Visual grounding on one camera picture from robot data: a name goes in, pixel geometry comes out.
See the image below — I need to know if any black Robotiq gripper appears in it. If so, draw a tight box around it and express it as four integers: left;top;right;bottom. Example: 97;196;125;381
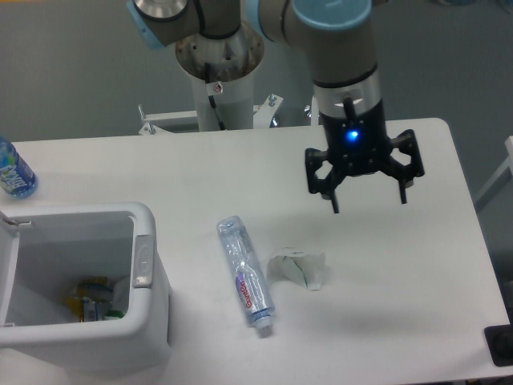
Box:
305;97;426;214

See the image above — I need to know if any white paper carton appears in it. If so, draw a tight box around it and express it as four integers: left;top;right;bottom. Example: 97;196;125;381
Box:
266;247;327;291

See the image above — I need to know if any crushed clear plastic bottle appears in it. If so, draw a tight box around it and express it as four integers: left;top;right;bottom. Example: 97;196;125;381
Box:
216;216;275;338

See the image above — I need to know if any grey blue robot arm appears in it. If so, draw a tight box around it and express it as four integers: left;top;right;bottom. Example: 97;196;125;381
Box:
127;1;424;201

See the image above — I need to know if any yellow trash in can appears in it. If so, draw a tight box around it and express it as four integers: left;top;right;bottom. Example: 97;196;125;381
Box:
65;277;125;322

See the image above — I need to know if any white trash can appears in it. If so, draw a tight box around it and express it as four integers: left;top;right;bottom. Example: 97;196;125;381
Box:
1;202;172;371

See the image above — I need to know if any black clamp at table edge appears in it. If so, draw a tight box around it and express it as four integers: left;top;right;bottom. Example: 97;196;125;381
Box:
484;324;512;367

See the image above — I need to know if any blue labelled water bottle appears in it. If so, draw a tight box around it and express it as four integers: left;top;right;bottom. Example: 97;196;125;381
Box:
1;137;38;199

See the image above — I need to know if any white frame at right edge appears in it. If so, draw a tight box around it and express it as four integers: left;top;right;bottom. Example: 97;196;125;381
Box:
474;136;512;213

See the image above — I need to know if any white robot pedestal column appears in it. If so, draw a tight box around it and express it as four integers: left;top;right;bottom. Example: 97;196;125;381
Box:
174;23;265;132

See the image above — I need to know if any black pedestal cable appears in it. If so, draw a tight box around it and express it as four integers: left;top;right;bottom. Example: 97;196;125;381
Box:
204;62;227;132

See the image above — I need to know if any white pedestal base frame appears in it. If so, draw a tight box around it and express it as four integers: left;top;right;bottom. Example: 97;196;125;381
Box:
137;92;321;136

